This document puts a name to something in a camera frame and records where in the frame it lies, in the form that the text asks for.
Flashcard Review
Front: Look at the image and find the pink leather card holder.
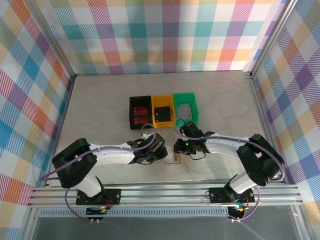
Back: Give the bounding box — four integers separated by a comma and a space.
153, 146, 182, 166

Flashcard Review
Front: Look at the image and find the silver credit card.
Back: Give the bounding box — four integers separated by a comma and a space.
176, 103, 193, 120

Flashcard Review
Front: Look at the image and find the red credit card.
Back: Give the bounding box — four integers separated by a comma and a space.
132, 106, 150, 116
132, 116, 151, 125

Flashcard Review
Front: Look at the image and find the green plastic bin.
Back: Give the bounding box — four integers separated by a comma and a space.
172, 92, 200, 126

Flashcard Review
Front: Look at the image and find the yellow plastic bin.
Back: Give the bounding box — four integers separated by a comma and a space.
151, 93, 176, 129

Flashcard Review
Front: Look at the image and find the black plastic bin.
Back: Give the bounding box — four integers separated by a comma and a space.
128, 95, 153, 130

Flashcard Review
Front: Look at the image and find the grey metal panel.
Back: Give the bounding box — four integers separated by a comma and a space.
23, 206, 317, 240

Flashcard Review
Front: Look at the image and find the circuit board with lights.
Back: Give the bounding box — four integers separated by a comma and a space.
86, 206, 110, 216
228, 205, 247, 219

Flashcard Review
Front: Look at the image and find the plaid cloth backdrop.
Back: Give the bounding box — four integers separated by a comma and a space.
254, 0, 320, 218
37, 0, 288, 76
0, 0, 73, 230

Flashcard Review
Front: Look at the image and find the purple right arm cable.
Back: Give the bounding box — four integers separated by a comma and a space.
174, 117, 286, 222

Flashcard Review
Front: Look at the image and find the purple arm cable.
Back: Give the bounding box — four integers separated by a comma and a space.
174, 117, 286, 222
39, 122, 158, 222

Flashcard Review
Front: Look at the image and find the aluminium mounting rail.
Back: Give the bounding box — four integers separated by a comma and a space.
26, 183, 304, 208

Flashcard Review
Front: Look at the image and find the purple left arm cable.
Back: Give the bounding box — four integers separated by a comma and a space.
39, 122, 158, 222

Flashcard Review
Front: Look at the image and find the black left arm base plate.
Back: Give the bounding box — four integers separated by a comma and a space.
75, 188, 122, 206

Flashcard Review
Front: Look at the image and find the perforated metal cable duct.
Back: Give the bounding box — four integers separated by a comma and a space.
39, 208, 230, 218

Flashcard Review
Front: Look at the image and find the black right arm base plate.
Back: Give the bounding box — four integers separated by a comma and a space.
208, 186, 256, 204

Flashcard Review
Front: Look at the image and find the aluminium table side rail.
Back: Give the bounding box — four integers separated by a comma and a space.
243, 71, 286, 185
44, 74, 76, 188

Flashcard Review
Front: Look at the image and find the aluminium frame post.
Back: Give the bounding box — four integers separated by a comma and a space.
249, 0, 300, 79
26, 0, 76, 79

